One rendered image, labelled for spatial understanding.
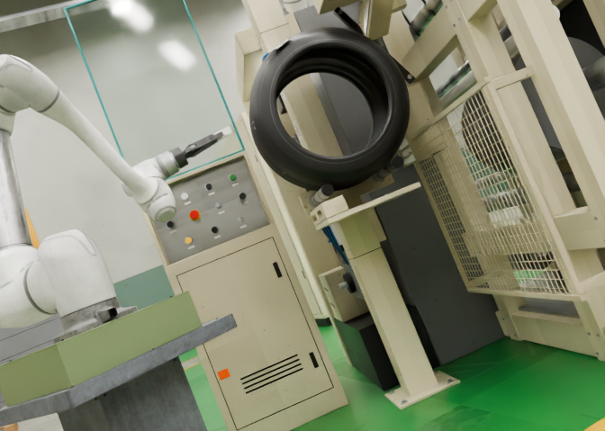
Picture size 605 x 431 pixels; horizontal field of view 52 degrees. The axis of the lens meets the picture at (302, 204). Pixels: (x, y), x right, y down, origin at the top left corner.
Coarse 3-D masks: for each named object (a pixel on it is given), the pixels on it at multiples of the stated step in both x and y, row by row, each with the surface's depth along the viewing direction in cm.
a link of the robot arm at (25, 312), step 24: (0, 120) 186; (0, 144) 184; (0, 168) 181; (0, 192) 179; (0, 216) 177; (24, 216) 182; (0, 240) 175; (24, 240) 178; (0, 264) 171; (24, 264) 171; (0, 288) 169; (24, 288) 166; (0, 312) 169; (24, 312) 168; (48, 312) 169
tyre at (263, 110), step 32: (320, 32) 228; (352, 32) 231; (288, 64) 225; (320, 64) 256; (352, 64) 256; (384, 64) 229; (256, 96) 225; (384, 96) 254; (256, 128) 226; (384, 128) 225; (288, 160) 223; (320, 160) 222; (352, 160) 223; (384, 160) 228
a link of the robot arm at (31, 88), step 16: (0, 64) 178; (16, 64) 180; (0, 80) 179; (16, 80) 180; (32, 80) 183; (48, 80) 188; (0, 96) 182; (16, 96) 183; (32, 96) 185; (48, 96) 188
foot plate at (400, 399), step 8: (440, 376) 267; (448, 376) 262; (440, 384) 255; (448, 384) 251; (392, 392) 271; (400, 392) 267; (424, 392) 254; (432, 392) 250; (392, 400) 261; (400, 400) 256; (408, 400) 252; (416, 400) 249; (400, 408) 248
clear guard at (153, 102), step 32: (96, 0) 298; (128, 0) 299; (160, 0) 301; (96, 32) 296; (128, 32) 298; (160, 32) 299; (192, 32) 301; (96, 64) 294; (128, 64) 296; (160, 64) 297; (192, 64) 299; (128, 96) 294; (160, 96) 296; (192, 96) 297; (128, 128) 293; (160, 128) 294; (192, 128) 296; (128, 160) 291; (192, 160) 294
